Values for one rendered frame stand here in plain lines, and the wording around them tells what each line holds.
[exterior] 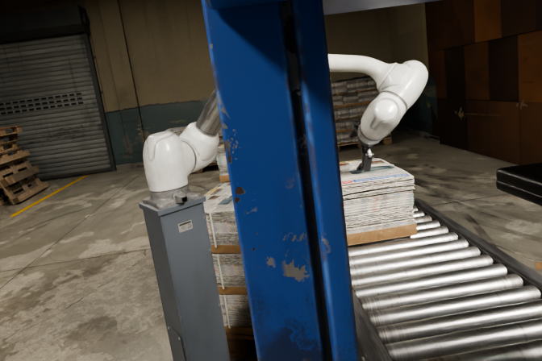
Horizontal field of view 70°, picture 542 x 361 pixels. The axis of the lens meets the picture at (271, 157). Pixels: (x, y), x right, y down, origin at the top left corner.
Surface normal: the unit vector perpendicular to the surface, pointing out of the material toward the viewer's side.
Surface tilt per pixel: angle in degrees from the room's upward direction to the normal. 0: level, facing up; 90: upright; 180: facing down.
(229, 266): 90
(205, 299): 90
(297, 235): 90
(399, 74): 58
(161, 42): 90
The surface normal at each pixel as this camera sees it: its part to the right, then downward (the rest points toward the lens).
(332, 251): 0.07, 0.17
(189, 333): 0.61, 0.06
